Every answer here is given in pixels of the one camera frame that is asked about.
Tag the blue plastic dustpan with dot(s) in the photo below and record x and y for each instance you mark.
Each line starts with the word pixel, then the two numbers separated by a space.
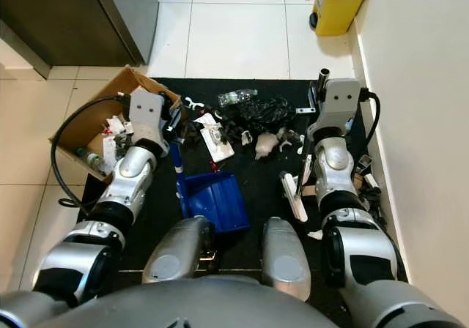
pixel 216 200

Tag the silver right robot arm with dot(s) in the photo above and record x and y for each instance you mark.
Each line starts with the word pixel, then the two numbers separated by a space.
pixel 333 163

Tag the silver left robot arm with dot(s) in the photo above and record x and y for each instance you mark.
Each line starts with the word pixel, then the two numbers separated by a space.
pixel 135 168

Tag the black floor mat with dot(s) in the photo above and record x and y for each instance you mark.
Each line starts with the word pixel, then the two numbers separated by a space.
pixel 260 176

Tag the white flat package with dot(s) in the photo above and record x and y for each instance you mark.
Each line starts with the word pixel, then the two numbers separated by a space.
pixel 217 142

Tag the clear plastic bottle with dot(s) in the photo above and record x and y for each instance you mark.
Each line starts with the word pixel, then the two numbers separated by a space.
pixel 236 96

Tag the crumpled white plastic cup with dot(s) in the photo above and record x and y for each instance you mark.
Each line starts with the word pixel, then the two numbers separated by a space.
pixel 266 145

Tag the brown cardboard box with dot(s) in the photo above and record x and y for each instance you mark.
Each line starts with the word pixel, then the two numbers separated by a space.
pixel 117 80

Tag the green capped plastic bottle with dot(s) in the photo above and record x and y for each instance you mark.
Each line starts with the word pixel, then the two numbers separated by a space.
pixel 91 158

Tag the small brown cardboard piece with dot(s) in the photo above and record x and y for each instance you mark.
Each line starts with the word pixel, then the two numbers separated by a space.
pixel 308 190

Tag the yellow trash bin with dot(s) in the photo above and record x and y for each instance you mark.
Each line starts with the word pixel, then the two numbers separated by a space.
pixel 337 6

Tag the silver left robot leg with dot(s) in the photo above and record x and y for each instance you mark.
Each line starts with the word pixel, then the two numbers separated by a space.
pixel 179 251

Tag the silver robot leg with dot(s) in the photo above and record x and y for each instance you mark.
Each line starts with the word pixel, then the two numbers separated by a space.
pixel 179 251
pixel 286 255

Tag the white paper scrap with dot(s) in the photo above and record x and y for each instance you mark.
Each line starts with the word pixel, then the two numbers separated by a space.
pixel 315 234

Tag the dark grey cabinet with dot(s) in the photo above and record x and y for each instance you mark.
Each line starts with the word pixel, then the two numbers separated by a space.
pixel 73 13

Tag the silver right robot leg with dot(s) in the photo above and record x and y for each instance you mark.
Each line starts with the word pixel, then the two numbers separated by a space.
pixel 286 255

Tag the grey robot torso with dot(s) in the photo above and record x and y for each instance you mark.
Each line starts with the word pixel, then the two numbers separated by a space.
pixel 190 306

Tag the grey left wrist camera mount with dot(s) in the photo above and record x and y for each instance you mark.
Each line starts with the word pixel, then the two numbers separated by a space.
pixel 149 116

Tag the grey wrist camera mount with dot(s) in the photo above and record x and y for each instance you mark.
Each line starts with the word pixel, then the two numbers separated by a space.
pixel 149 116
pixel 341 97

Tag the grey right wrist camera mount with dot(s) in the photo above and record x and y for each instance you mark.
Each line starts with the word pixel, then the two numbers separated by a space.
pixel 341 97

